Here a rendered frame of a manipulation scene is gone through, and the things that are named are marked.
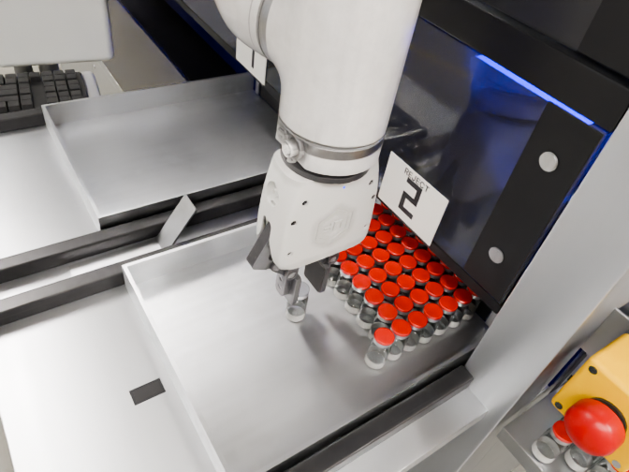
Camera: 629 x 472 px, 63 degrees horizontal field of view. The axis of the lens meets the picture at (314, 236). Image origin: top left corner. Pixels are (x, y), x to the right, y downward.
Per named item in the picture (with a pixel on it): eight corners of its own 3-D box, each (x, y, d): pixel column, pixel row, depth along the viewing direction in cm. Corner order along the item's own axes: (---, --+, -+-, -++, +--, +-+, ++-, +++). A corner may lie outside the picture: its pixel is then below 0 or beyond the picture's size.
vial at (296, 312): (298, 303, 58) (302, 278, 55) (308, 317, 56) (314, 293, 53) (281, 311, 57) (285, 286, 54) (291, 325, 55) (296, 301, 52)
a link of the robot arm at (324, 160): (312, 161, 35) (306, 195, 37) (408, 135, 39) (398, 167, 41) (254, 101, 39) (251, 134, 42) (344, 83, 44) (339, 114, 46)
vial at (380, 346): (375, 348, 55) (386, 323, 52) (388, 364, 54) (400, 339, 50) (359, 357, 54) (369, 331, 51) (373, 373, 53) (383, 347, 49)
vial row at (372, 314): (314, 246, 64) (319, 220, 61) (404, 355, 55) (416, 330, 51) (299, 252, 63) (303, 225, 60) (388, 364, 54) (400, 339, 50)
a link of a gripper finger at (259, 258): (236, 257, 43) (266, 278, 48) (305, 196, 43) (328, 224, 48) (229, 247, 44) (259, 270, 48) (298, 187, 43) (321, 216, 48)
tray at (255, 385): (366, 204, 72) (372, 184, 70) (503, 342, 58) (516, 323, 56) (125, 287, 56) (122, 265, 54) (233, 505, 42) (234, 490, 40)
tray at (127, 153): (252, 89, 91) (253, 70, 89) (334, 171, 77) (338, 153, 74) (46, 125, 75) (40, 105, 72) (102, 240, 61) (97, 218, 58)
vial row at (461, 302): (369, 226, 69) (376, 200, 66) (462, 323, 59) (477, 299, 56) (356, 230, 68) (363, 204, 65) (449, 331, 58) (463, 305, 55)
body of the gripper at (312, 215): (299, 184, 36) (284, 286, 44) (405, 153, 41) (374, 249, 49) (249, 128, 40) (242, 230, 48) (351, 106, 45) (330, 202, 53)
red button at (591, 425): (577, 404, 42) (602, 378, 40) (619, 445, 40) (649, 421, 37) (548, 425, 41) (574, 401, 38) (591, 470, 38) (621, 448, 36)
